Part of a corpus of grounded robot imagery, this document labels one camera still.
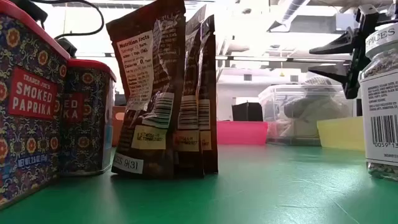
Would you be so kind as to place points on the silver ceiling ventilation duct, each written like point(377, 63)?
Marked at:
point(292, 9)

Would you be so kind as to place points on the pink plastic bin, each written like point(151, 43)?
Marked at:
point(242, 133)

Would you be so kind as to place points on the yellow plastic bin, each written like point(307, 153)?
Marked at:
point(342, 133)

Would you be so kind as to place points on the white lid spice jar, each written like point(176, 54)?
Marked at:
point(381, 124)

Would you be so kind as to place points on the pink toy block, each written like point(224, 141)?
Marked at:
point(31, 124)

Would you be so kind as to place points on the green table mat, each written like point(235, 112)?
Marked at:
point(264, 186)

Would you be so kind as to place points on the brown spice pouch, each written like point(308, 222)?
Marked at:
point(190, 77)
point(212, 77)
point(149, 77)

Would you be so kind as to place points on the orange plastic bin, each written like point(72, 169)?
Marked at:
point(118, 124)

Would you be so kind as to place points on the grey crumpled cloth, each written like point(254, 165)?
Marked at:
point(314, 109)

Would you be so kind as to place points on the smoked paprika tin red lid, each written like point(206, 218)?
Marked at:
point(87, 130)

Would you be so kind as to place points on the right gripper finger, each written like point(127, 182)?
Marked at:
point(339, 73)
point(342, 45)

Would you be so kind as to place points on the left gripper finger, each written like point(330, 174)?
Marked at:
point(66, 46)

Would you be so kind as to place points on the clear plastic storage container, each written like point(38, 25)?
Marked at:
point(280, 102)

